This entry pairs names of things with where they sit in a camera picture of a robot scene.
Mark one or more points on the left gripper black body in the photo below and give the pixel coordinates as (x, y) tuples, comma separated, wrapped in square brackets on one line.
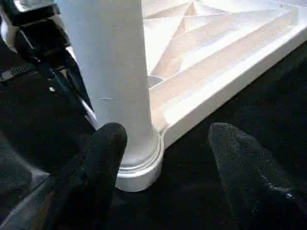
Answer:
[(48, 52)]

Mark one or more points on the white plastic table top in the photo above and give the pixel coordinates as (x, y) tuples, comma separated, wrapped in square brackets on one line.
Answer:
[(216, 48)]

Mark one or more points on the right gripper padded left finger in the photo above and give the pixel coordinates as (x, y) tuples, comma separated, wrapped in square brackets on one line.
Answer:
[(81, 182)]

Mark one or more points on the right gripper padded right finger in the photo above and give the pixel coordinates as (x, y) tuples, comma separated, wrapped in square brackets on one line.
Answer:
[(254, 177)]

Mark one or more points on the white plastic table leg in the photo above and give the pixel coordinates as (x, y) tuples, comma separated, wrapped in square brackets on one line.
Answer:
[(110, 72)]

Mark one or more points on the black plastic mat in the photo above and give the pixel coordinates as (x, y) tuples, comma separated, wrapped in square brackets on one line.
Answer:
[(201, 182)]

